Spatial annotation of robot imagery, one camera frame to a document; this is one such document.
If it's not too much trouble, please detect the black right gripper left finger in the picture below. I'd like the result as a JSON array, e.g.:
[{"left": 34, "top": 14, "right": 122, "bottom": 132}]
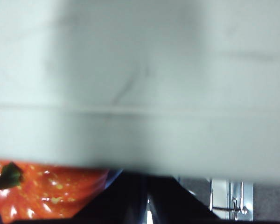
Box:
[{"left": 14, "top": 171, "right": 150, "bottom": 224}]

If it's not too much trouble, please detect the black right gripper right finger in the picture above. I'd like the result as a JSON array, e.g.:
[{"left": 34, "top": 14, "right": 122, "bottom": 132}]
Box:
[{"left": 149, "top": 174, "right": 280, "bottom": 224}]

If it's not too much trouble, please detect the orange pumpkin green stem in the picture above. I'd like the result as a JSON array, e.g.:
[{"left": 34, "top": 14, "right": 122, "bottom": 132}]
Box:
[{"left": 0, "top": 158, "right": 111, "bottom": 224}]

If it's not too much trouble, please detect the white Toshiba toaster oven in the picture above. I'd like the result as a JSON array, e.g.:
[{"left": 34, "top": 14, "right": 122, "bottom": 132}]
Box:
[{"left": 0, "top": 0, "right": 280, "bottom": 179}]

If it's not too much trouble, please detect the chrome wire oven rack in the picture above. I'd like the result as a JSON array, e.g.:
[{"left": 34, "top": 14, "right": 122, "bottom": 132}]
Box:
[{"left": 209, "top": 178, "right": 254, "bottom": 221}]

